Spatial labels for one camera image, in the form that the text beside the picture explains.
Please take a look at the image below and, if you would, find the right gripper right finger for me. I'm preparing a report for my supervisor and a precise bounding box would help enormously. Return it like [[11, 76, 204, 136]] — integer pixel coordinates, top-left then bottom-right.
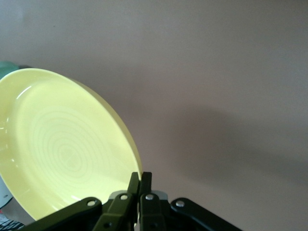
[[139, 171, 243, 231]]

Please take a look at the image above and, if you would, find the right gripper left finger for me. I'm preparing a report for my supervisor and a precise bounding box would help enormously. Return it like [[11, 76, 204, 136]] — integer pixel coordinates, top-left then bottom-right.
[[23, 172, 141, 231]]

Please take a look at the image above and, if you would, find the yellow round plate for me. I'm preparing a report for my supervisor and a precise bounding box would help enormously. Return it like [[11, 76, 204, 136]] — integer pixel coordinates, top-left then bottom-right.
[[0, 68, 142, 222]]

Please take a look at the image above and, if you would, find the brown table cover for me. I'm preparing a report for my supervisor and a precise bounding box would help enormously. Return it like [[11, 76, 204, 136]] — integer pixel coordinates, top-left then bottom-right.
[[0, 0, 308, 231]]

